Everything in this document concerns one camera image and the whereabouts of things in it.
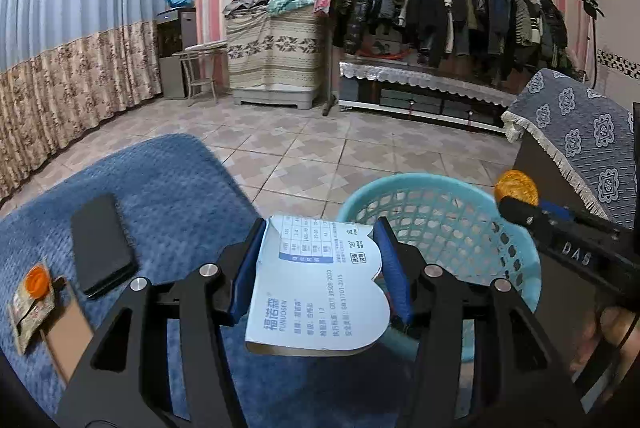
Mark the row of hanging clothes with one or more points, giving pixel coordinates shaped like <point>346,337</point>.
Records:
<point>440,13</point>

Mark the black smartphone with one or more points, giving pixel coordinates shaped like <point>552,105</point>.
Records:
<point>102,243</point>

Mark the dark brown furniture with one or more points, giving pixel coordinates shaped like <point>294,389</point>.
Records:
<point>545,163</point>

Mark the brown cardboard sheet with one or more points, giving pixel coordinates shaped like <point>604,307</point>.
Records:
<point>65,343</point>

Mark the small round table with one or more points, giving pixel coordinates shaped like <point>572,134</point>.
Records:
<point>200,53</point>

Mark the red item on cabinet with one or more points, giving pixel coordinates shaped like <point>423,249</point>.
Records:
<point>385,55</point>

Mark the blue carpet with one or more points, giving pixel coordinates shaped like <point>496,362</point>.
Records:
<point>175,208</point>

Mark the person's right hand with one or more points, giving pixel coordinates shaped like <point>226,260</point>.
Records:
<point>617,328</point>

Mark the dark wall ornament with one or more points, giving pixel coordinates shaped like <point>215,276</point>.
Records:
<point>592,5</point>

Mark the blue floral curtain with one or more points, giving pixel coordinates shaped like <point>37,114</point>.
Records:
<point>75,33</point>

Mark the blue floral cloth covered furniture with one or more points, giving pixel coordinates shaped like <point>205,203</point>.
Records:
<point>575,123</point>

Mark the grey washing machine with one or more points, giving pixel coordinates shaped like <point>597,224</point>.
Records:
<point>275,98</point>

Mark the grey water dispenser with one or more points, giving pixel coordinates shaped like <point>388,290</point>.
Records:
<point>175,58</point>

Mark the orange tangerine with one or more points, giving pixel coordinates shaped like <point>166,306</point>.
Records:
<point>517,185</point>

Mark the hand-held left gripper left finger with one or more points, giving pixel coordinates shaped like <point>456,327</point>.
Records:
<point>245,268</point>

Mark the white lace cloth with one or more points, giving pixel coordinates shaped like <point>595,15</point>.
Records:
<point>425,78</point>

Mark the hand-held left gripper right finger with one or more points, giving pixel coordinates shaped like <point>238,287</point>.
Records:
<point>395,273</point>

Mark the white printed cardboard card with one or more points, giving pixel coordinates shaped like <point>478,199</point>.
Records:
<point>310,303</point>

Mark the low cabinet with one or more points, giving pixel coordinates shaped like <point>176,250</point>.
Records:
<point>415,100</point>

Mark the teal crumpled cloth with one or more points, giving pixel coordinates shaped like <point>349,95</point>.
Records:
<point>292,0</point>

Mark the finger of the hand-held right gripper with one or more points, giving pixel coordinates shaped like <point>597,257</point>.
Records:
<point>556,210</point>
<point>520,213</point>

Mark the beige snack packet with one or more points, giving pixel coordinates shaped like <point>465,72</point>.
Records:
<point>32,313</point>

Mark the patterned cover cloth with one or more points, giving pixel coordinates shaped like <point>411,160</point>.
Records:
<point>275,53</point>

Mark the light blue plastic basket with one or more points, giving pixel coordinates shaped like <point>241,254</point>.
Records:
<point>440,218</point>

